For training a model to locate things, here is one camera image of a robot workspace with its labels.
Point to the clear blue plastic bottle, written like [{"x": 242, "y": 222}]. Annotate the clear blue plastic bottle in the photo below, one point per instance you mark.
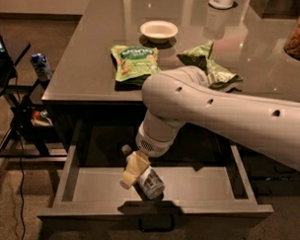
[{"x": 150, "y": 183}]

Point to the blue drink can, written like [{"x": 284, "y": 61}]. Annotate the blue drink can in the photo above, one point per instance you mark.
[{"x": 41, "y": 67}]

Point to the open grey top drawer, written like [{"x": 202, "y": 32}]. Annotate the open grey top drawer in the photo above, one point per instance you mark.
[{"x": 201, "y": 181}]

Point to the small items on stand shelf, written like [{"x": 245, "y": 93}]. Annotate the small items on stand shelf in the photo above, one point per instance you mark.
[{"x": 41, "y": 119}]

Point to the white cup on counter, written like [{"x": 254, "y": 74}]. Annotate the white cup on counter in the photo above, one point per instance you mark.
[{"x": 221, "y": 4}]

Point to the crumpled green chip bag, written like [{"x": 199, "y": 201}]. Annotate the crumpled green chip bag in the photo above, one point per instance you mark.
[{"x": 219, "y": 77}]

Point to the dark cabinet with lower drawers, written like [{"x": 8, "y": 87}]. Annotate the dark cabinet with lower drawers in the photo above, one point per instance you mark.
[{"x": 267, "y": 177}]

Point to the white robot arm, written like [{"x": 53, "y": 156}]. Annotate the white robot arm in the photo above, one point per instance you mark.
[{"x": 176, "y": 97}]

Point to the black side stand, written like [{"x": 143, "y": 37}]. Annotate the black side stand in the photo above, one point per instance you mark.
[{"x": 21, "y": 105}]

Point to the black laptop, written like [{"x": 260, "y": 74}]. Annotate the black laptop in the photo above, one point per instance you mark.
[{"x": 5, "y": 61}]

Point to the metal drawer handle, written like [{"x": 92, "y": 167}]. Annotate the metal drawer handle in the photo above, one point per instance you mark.
[{"x": 152, "y": 223}]

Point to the green snack bag with logo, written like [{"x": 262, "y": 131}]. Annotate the green snack bag with logo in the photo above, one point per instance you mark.
[{"x": 134, "y": 63}]

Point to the white paper bowl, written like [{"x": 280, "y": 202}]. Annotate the white paper bowl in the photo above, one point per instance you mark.
[{"x": 158, "y": 31}]

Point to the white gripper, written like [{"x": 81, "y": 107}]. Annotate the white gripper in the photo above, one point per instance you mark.
[{"x": 151, "y": 144}]

